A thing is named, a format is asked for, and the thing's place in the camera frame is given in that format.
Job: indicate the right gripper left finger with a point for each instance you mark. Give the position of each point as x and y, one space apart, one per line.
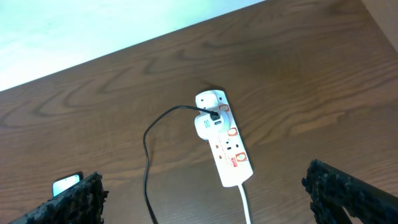
82 203

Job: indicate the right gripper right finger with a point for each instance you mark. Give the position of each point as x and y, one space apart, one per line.
337 196

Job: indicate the blue Galaxy smartphone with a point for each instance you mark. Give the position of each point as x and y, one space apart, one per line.
60 185

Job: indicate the white charger plug adapter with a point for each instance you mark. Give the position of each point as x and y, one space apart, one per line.
210 126

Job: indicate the white power strip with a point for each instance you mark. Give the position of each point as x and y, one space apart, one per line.
231 159

